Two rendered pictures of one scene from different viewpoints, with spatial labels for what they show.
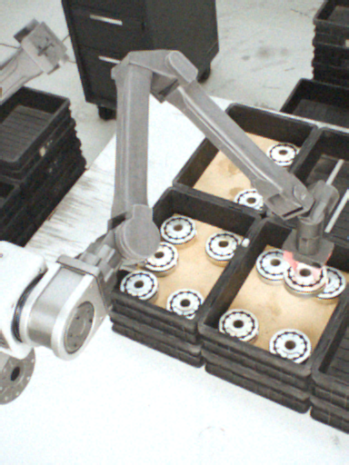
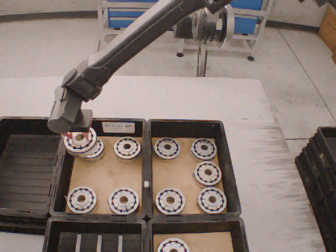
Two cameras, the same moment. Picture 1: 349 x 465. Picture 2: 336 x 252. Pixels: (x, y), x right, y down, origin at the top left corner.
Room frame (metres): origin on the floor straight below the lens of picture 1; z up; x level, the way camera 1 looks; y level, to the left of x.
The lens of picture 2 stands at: (1.60, -0.44, 1.70)
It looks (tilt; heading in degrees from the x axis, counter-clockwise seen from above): 50 degrees down; 134
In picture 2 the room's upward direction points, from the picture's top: 8 degrees clockwise
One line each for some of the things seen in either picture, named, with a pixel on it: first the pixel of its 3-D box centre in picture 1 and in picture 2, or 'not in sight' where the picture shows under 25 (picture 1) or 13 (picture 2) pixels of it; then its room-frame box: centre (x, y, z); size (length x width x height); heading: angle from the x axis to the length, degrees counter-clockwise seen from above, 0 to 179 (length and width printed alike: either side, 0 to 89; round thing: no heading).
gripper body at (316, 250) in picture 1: (308, 240); (71, 113); (1.07, -0.30, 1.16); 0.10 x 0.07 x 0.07; 52
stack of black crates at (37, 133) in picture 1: (27, 162); not in sight; (2.37, 0.55, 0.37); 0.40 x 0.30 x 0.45; 145
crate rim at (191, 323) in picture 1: (181, 252); (189, 164); (1.30, -0.01, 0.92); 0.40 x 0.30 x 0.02; 143
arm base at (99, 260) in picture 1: (94, 272); not in sight; (0.84, 0.15, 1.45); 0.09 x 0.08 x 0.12; 55
